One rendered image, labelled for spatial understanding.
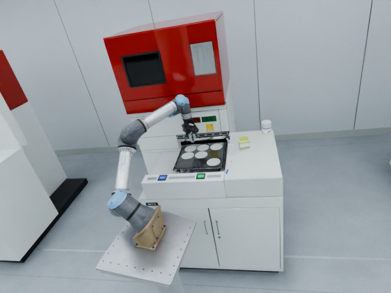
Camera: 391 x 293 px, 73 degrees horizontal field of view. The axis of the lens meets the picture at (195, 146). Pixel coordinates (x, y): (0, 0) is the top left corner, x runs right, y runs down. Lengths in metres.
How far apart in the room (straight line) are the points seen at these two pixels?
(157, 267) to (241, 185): 0.67
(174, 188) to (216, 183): 0.28
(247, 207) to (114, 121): 2.91
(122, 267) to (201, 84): 1.29
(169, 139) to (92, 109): 2.21
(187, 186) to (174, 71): 0.84
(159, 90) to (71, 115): 2.67
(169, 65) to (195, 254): 1.43
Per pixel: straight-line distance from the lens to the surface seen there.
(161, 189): 1.78
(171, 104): 1.72
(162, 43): 1.97
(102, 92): 4.11
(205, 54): 1.92
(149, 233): 1.47
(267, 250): 2.08
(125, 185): 1.63
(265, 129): 2.06
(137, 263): 1.53
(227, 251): 2.11
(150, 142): 2.35
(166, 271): 1.44
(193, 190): 1.73
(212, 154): 2.03
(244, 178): 1.64
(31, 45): 4.48
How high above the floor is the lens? 1.96
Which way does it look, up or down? 29 degrees down
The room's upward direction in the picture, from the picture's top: 11 degrees counter-clockwise
